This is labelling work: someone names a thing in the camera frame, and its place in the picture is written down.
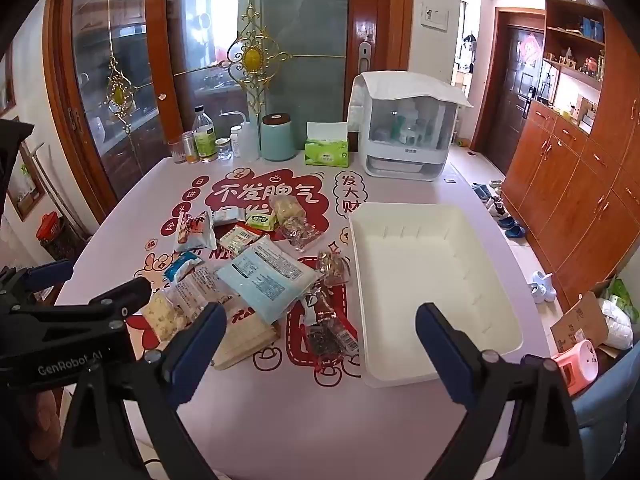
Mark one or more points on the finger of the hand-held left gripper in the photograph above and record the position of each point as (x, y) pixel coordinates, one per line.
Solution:
(120, 295)
(50, 271)

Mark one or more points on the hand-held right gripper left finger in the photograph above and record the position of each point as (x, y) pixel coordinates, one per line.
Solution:
(197, 341)

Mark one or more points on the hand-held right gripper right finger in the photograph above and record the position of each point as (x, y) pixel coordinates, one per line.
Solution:
(440, 355)

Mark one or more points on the small blue foil snack packet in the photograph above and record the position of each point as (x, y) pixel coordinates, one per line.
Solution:
(181, 266)

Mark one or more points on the large light blue snack packet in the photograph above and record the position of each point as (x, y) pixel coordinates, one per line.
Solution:
(265, 280)

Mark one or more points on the white plastic bin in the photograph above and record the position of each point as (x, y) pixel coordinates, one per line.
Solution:
(425, 260)

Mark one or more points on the clear packet of dark snacks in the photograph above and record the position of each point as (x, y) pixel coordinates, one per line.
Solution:
(325, 341)

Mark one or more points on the clear packet of yellow crackers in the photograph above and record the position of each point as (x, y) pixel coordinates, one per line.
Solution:
(162, 316)

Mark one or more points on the red container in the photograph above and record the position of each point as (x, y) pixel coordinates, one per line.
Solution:
(49, 226)

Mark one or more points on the red white snack packet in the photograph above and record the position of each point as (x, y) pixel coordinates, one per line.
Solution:
(192, 230)

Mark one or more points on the white child shoe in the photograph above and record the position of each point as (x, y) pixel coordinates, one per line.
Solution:
(546, 282)
(536, 292)

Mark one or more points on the pink printed table cover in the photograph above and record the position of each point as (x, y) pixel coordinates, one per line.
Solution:
(300, 410)

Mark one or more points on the small white blue packet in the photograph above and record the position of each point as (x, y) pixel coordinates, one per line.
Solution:
(226, 216)

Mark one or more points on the small green yellow packet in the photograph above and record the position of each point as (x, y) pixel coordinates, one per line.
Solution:
(260, 220)

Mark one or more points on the pink plastic stool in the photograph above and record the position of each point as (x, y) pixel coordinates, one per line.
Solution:
(577, 365)

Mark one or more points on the clear packet of brown candies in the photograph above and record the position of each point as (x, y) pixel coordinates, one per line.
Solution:
(332, 266)

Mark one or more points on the cardboard box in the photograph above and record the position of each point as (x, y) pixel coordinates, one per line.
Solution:
(580, 322)

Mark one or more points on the blue slipper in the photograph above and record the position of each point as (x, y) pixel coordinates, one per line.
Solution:
(515, 232)
(506, 222)

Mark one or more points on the clear packet of brown nuts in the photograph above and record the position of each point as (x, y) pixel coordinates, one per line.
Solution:
(301, 235)

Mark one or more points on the small glass cup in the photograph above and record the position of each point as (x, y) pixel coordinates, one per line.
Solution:
(176, 152)

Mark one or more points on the pair of sneakers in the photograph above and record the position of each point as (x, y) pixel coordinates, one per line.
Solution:
(497, 207)

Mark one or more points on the clear packet of pale crisps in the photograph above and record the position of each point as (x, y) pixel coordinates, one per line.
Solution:
(287, 207)

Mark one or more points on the small amber jar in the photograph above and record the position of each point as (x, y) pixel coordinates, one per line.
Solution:
(188, 147)

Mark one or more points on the pair of grey slippers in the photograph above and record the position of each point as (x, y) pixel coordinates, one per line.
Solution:
(482, 191)

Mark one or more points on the glass bottle with green label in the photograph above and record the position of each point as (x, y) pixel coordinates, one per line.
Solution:
(205, 142)

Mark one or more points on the blue sofa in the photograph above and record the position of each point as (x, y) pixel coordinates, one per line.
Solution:
(607, 410)

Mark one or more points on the small glass jar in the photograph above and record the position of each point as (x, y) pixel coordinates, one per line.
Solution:
(224, 149)

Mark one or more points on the white plastic bag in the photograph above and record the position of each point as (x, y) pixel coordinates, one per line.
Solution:
(617, 325)

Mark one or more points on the white pill bottle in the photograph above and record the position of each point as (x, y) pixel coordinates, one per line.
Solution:
(236, 142)

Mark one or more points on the green plastic bag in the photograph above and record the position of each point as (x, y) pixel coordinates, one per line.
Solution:
(622, 292)

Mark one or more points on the white storage cabinet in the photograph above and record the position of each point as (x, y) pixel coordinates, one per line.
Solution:
(400, 162)

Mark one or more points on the white squeeze bottle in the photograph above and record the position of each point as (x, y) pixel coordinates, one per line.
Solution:
(250, 140)

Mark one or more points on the teal canister with brown lid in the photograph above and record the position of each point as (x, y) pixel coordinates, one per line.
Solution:
(277, 140)

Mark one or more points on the green tissue box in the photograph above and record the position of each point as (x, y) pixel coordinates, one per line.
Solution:
(325, 152)

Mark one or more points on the wooden sliding glass door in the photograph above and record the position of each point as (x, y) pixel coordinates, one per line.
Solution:
(160, 60)

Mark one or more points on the white cloth cover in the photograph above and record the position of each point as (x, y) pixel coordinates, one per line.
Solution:
(405, 85)

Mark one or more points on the dark entrance door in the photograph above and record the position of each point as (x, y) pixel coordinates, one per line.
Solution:
(515, 90)

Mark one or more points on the wooden picture frame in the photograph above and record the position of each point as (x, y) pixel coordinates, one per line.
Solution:
(27, 185)

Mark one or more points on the wooden wall cabinet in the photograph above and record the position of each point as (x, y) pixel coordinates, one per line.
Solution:
(565, 185)

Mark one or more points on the white light switch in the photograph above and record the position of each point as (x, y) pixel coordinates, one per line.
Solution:
(435, 16)

